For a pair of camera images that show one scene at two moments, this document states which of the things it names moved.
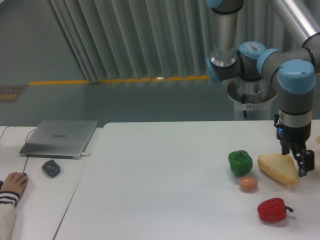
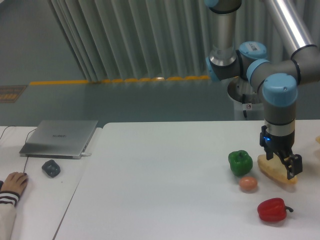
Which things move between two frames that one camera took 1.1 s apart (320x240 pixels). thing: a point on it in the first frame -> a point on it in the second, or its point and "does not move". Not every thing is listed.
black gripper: x=298 y=135 -> x=283 y=144
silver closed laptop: x=59 y=139 does not move
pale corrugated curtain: x=128 y=40 does not move
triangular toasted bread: x=280 y=167 does not move
